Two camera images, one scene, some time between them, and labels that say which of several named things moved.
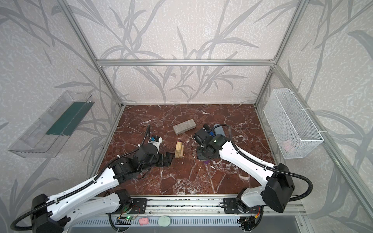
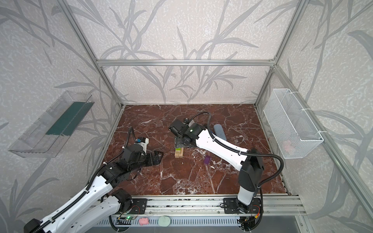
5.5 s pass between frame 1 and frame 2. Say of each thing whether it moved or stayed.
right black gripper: moved
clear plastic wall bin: stayed
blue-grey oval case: stayed
